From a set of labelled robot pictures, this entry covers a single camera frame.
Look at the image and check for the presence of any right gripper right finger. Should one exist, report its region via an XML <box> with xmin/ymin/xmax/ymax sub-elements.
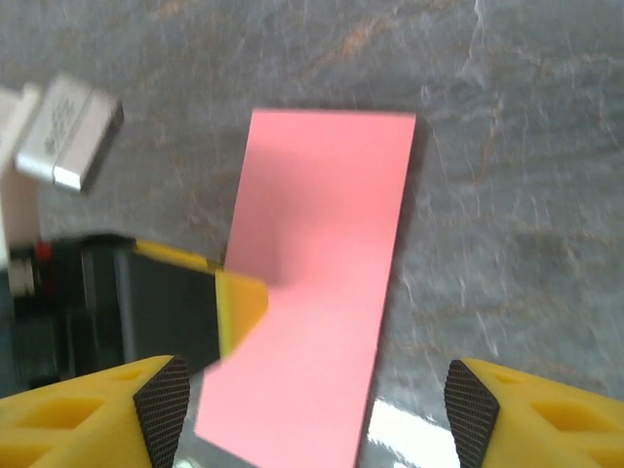
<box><xmin>443</xmin><ymin>357</ymin><xmax>624</xmax><ymax>468</ymax></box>

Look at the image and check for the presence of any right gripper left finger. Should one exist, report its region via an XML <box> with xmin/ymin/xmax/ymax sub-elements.
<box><xmin>0</xmin><ymin>353</ymin><xmax>191</xmax><ymax>468</ymax></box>

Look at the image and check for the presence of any pink paper sheet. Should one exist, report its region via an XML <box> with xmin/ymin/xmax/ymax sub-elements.
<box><xmin>193</xmin><ymin>107</ymin><xmax>418</xmax><ymax>468</ymax></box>

